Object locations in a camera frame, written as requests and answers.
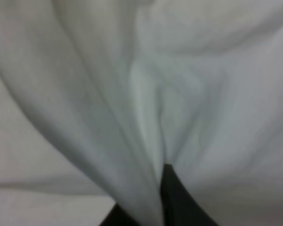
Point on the white short sleeve t-shirt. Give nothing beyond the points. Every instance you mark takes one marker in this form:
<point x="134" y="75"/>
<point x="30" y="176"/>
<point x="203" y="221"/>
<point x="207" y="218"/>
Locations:
<point x="96" y="96"/>

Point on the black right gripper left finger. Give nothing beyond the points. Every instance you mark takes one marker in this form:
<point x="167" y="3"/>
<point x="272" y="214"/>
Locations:
<point x="118" y="217"/>

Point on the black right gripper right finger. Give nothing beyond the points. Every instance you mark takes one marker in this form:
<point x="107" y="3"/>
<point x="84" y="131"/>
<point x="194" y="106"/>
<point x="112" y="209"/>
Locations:
<point x="180" y="209"/>

